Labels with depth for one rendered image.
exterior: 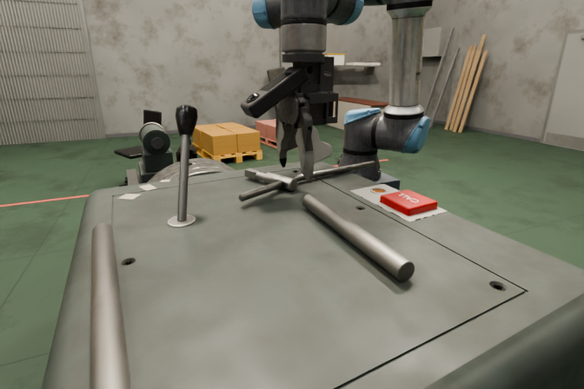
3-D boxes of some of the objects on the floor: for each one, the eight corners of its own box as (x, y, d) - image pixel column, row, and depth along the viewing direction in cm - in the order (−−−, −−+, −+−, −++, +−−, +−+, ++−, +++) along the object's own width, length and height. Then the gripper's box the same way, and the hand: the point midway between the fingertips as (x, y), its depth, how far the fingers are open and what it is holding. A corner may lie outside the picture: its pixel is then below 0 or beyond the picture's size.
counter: (347, 122, 934) (348, 96, 913) (394, 135, 751) (397, 103, 730) (326, 124, 911) (327, 97, 889) (369, 138, 728) (372, 105, 706)
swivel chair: (169, 177, 463) (162, 108, 435) (170, 191, 408) (162, 114, 380) (122, 181, 442) (110, 110, 414) (116, 198, 388) (102, 116, 359)
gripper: (356, 53, 50) (349, 181, 56) (306, 56, 64) (304, 160, 70) (308, 51, 47) (306, 188, 53) (265, 56, 60) (268, 165, 66)
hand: (292, 170), depth 60 cm, fingers open, 9 cm apart
